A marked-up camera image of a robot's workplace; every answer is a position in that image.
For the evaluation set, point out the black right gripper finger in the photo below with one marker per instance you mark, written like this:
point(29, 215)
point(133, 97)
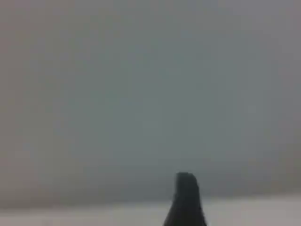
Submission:
point(187, 202)

